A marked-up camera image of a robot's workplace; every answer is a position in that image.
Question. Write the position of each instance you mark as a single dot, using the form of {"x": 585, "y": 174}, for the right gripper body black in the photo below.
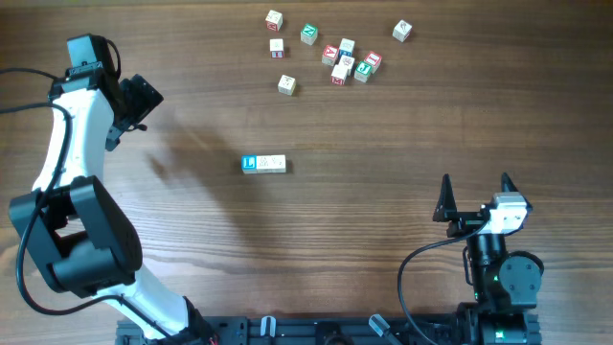
{"x": 465, "y": 222}

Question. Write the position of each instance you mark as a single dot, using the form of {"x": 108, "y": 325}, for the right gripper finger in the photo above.
{"x": 446, "y": 209}
{"x": 508, "y": 187}

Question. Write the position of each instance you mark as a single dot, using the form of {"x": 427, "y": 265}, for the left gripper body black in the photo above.
{"x": 141, "y": 102}

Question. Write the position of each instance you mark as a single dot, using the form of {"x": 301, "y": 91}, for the blue L wooden block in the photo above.
{"x": 249, "y": 164}

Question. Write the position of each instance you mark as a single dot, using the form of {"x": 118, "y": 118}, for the wooden block letter M outline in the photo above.
{"x": 263, "y": 163}

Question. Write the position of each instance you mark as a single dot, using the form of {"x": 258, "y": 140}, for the wooden block yellow picture side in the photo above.
{"x": 277, "y": 163}

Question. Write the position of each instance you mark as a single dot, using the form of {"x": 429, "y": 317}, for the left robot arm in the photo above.
{"x": 70, "y": 226}

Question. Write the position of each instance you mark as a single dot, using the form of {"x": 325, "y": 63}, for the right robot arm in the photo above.
{"x": 505, "y": 283}

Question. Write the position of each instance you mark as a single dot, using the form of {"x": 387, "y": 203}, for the block with number six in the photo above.
{"x": 276, "y": 47}

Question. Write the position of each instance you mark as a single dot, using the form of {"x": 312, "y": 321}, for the red-sided block top left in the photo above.
{"x": 274, "y": 20}

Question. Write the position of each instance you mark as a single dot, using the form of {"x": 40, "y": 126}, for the green J wooden block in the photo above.
{"x": 363, "y": 71}

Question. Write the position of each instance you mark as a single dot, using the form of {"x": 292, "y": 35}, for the red I wooden block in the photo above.
{"x": 373, "y": 59}

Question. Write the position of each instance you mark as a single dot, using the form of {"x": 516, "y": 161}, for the red M wooden block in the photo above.
{"x": 339, "y": 74}

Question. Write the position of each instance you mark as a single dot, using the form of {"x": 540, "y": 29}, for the centre picture wooden block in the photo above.
{"x": 347, "y": 63}

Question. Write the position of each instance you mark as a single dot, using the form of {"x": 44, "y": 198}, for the green N wooden block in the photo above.
{"x": 309, "y": 34}

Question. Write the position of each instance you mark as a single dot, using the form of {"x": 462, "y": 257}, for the plain block far right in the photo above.
{"x": 402, "y": 30}

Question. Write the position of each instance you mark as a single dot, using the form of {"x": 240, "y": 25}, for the blue-sided wooden block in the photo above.
{"x": 346, "y": 47}

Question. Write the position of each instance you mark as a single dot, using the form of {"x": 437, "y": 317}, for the red A wooden block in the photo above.
{"x": 330, "y": 55}

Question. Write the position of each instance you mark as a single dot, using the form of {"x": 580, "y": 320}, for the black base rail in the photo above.
{"x": 451, "y": 328}

